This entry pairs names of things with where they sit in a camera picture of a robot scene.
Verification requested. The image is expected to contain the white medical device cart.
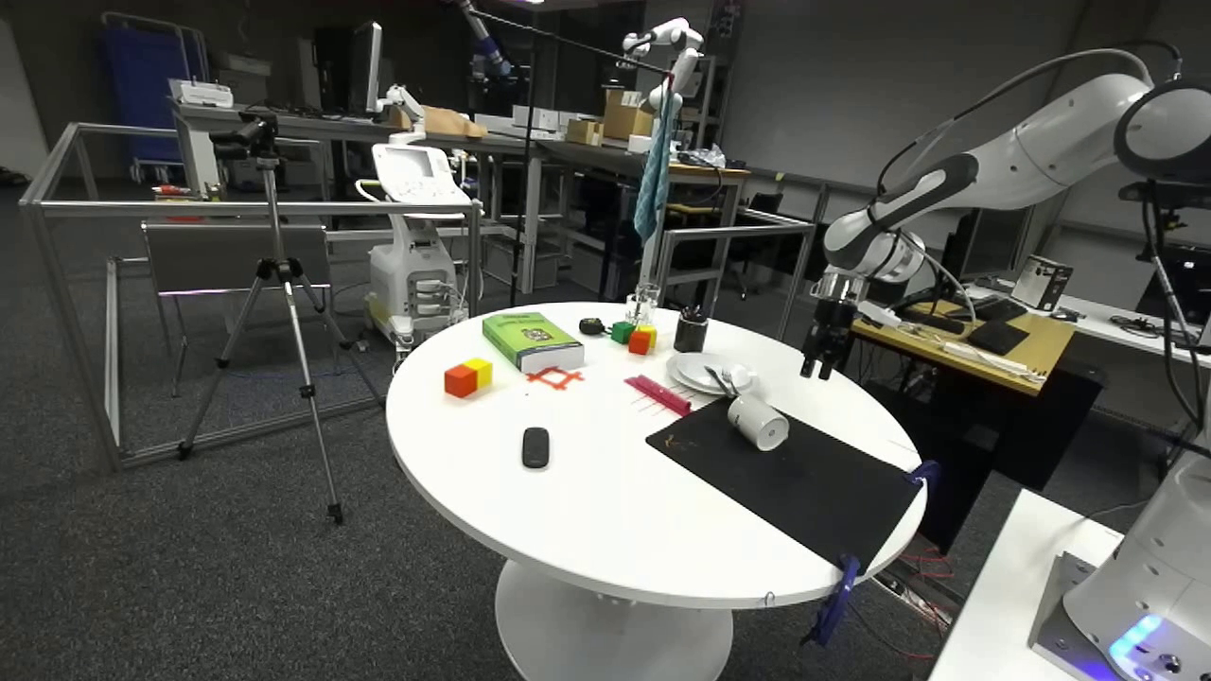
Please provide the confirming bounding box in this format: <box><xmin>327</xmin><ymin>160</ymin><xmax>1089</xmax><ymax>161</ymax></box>
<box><xmin>357</xmin><ymin>141</ymin><xmax>477</xmax><ymax>345</ymax></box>

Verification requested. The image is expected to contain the grey metal frame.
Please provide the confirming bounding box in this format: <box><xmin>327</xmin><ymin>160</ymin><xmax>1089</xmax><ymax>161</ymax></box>
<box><xmin>15</xmin><ymin>117</ymin><xmax>488</xmax><ymax>466</ymax></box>

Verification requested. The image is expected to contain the blue board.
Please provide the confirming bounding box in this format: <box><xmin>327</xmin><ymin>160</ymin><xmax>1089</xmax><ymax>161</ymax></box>
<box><xmin>97</xmin><ymin>11</ymin><xmax>212</xmax><ymax>166</ymax></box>

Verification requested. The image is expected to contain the cardboard box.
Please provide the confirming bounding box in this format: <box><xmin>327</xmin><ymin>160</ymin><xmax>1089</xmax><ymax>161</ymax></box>
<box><xmin>421</xmin><ymin>106</ymin><xmax>488</xmax><ymax>142</ymax></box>
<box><xmin>603</xmin><ymin>87</ymin><xmax>659</xmax><ymax>142</ymax></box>

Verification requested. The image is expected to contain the white box stack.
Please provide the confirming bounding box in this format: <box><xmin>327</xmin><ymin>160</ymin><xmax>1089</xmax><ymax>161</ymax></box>
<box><xmin>167</xmin><ymin>74</ymin><xmax>239</xmax><ymax>113</ymax></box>

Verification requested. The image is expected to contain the teal hanging cloth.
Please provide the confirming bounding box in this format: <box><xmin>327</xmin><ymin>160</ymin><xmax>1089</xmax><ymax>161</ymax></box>
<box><xmin>628</xmin><ymin>87</ymin><xmax>686</xmax><ymax>244</ymax></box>

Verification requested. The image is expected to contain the black table mat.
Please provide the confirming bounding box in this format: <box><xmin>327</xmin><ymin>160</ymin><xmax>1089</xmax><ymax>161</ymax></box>
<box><xmin>644</xmin><ymin>392</ymin><xmax>932</xmax><ymax>573</ymax></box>

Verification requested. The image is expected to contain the round white table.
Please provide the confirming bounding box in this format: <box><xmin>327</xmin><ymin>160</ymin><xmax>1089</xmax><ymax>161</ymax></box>
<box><xmin>382</xmin><ymin>297</ymin><xmax>932</xmax><ymax>681</ymax></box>

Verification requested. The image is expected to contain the black computer mouse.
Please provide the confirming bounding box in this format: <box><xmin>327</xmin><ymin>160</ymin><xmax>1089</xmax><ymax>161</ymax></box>
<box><xmin>519</xmin><ymin>422</ymin><xmax>555</xmax><ymax>473</ymax></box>

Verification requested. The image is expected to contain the pink ruler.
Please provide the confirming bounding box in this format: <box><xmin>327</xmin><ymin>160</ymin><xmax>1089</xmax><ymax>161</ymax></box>
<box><xmin>625</xmin><ymin>372</ymin><xmax>698</xmax><ymax>420</ymax></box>

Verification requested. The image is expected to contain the grey metal railing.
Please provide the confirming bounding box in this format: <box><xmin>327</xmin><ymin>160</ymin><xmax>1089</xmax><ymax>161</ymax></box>
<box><xmin>654</xmin><ymin>166</ymin><xmax>838</xmax><ymax>336</ymax></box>

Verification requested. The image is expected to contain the white mug yellow inside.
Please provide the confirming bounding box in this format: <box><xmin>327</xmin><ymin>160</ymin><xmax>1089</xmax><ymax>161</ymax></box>
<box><xmin>723</xmin><ymin>378</ymin><xmax>796</xmax><ymax>454</ymax></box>

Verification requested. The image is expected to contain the black pen cup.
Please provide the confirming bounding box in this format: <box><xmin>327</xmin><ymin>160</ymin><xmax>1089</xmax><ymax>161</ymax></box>
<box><xmin>670</xmin><ymin>297</ymin><xmax>712</xmax><ymax>355</ymax></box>

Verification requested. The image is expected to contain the orange plastic frame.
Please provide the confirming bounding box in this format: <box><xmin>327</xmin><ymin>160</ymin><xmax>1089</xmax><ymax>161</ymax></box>
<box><xmin>524</xmin><ymin>362</ymin><xmax>587</xmax><ymax>392</ymax></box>

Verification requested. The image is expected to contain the small black pad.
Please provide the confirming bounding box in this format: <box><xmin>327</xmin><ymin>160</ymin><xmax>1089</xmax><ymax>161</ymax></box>
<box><xmin>963</xmin><ymin>316</ymin><xmax>1033</xmax><ymax>360</ymax></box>

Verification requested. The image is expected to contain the white printed card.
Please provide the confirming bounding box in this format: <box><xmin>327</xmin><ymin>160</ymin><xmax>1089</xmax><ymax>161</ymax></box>
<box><xmin>1014</xmin><ymin>254</ymin><xmax>1074</xmax><ymax>316</ymax></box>

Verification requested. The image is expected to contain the wooden table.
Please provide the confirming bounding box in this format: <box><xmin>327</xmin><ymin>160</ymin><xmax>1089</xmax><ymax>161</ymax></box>
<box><xmin>849</xmin><ymin>295</ymin><xmax>1084</xmax><ymax>402</ymax></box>

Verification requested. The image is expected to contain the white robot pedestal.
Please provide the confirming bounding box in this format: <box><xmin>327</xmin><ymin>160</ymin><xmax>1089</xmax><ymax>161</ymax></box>
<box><xmin>925</xmin><ymin>485</ymin><xmax>1129</xmax><ymax>681</ymax></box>

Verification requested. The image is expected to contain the green book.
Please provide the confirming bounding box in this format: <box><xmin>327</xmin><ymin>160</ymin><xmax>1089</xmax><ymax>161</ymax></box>
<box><xmin>480</xmin><ymin>311</ymin><xmax>592</xmax><ymax>378</ymax></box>

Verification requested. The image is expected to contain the red cube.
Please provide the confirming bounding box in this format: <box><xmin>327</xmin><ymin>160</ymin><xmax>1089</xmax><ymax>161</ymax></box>
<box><xmin>444</xmin><ymin>360</ymin><xmax>483</xmax><ymax>402</ymax></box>

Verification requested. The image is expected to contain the white plate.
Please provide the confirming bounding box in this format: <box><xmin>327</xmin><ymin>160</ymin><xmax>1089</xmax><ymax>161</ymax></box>
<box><xmin>664</xmin><ymin>351</ymin><xmax>756</xmax><ymax>402</ymax></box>

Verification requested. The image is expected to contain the camera tripod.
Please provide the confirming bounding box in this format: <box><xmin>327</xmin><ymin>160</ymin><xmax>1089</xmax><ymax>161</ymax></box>
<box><xmin>173</xmin><ymin>148</ymin><xmax>351</xmax><ymax>527</ymax></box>

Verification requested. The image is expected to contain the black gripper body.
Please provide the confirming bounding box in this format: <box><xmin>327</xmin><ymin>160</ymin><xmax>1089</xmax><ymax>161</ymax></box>
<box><xmin>805</xmin><ymin>276</ymin><xmax>871</xmax><ymax>345</ymax></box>

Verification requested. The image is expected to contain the cluttered grey desk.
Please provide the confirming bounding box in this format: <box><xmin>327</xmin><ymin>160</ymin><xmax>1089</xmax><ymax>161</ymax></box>
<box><xmin>376</xmin><ymin>117</ymin><xmax>760</xmax><ymax>305</ymax></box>

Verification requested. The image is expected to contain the black camera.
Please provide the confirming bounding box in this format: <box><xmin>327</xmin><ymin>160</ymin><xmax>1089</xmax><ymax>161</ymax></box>
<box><xmin>232</xmin><ymin>109</ymin><xmax>287</xmax><ymax>161</ymax></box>

